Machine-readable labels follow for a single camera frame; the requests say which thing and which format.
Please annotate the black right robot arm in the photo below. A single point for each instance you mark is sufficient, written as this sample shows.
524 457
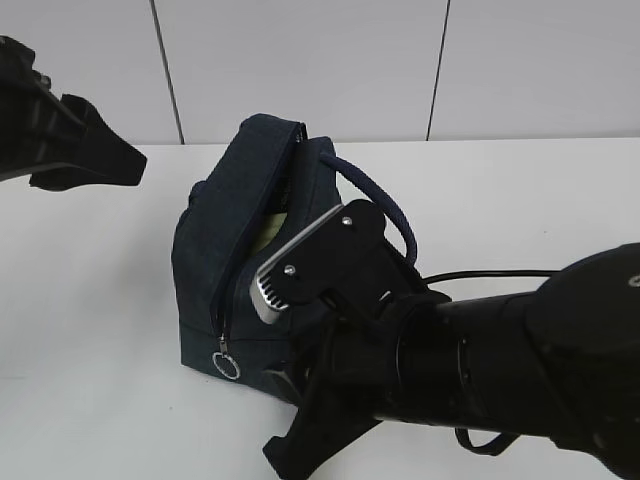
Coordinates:
560 362

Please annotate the navy blue lunch bag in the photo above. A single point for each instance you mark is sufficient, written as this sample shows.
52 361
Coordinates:
271 166

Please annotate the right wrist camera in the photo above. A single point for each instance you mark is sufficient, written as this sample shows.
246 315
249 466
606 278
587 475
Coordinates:
342 259

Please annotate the green lidded glass container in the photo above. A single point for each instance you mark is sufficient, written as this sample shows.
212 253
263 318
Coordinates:
268 230

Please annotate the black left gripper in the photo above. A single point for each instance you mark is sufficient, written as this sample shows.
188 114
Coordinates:
90 154

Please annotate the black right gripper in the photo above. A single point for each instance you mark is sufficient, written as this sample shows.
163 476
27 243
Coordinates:
365 373

